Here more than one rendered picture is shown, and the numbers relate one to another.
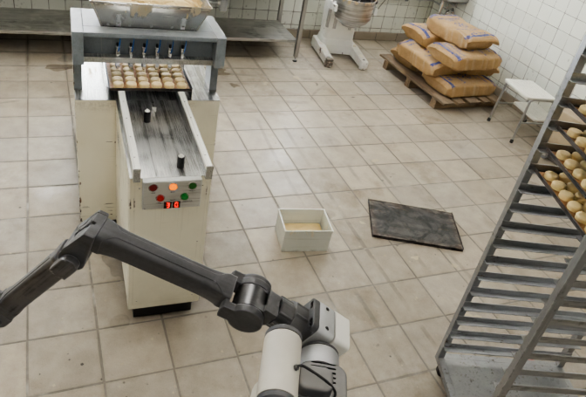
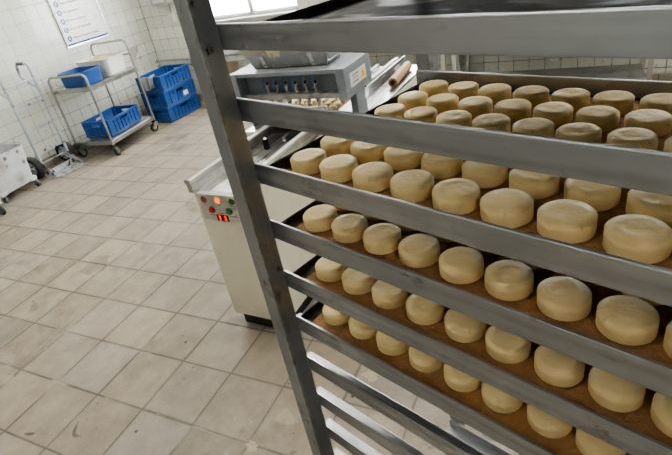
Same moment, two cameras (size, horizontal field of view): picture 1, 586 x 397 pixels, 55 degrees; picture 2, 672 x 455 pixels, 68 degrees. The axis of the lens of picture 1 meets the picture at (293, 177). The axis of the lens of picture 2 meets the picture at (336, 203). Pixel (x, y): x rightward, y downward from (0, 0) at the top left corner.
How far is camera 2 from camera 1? 196 cm
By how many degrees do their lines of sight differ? 49
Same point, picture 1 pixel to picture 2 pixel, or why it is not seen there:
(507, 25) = not seen: outside the picture
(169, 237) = (239, 251)
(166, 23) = (298, 61)
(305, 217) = not seen: hidden behind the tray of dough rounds
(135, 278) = (229, 283)
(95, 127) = not seen: hidden behind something
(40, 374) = (160, 338)
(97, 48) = (257, 88)
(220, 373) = (256, 393)
